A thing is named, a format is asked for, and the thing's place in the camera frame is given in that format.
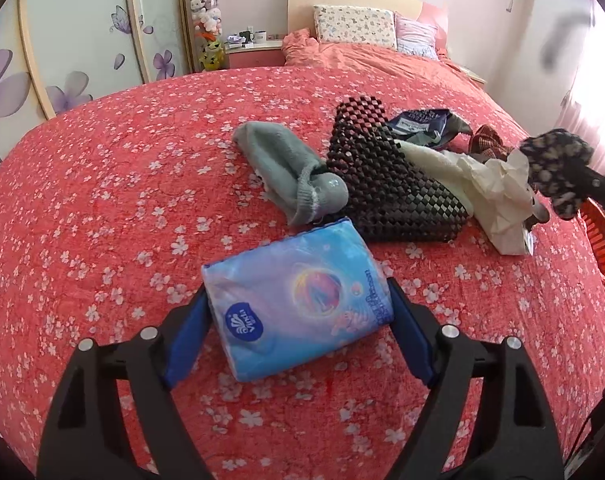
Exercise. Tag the bed with pink cover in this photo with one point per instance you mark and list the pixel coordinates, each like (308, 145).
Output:
(372, 57)

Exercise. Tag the orange plastic basket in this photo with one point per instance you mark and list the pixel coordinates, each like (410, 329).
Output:
(604, 250)

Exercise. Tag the grey knit sock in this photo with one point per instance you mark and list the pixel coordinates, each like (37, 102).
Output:
(282, 155)

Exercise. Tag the dark floral cloth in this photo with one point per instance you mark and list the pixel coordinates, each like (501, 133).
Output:
(557, 170)

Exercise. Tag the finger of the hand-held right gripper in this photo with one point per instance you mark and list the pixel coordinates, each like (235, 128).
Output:
(604, 185)

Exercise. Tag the flower print sliding wardrobe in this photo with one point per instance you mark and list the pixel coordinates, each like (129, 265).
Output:
(72, 35)

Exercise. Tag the clear plush toy display tube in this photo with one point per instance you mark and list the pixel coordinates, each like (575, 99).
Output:
(207, 20)

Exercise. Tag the blue tissue pack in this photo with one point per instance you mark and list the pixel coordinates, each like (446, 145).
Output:
(292, 300)

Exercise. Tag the red plaid cloth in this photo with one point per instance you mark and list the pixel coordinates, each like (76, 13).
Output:
(487, 142)

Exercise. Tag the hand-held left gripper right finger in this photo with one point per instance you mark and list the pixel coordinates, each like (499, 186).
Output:
(412, 330)

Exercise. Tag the floral print pillow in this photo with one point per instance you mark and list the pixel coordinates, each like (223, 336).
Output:
(355, 25)

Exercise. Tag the pink striped pillow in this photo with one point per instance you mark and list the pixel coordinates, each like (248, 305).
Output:
(416, 35)

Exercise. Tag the white tissue paper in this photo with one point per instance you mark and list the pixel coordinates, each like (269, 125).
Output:
(497, 195)

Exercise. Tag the red floral blanket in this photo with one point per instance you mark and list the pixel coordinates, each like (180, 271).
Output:
(107, 185)

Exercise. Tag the white mug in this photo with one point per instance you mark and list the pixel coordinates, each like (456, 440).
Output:
(261, 36)

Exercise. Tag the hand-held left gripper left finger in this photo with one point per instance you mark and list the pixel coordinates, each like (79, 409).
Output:
(190, 340)

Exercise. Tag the pink curtain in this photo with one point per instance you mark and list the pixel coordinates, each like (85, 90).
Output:
(597, 85)

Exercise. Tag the dark mug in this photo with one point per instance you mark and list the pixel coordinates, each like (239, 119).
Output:
(246, 37)

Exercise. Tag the yellow plush toy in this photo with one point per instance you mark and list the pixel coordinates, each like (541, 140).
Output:
(210, 54)

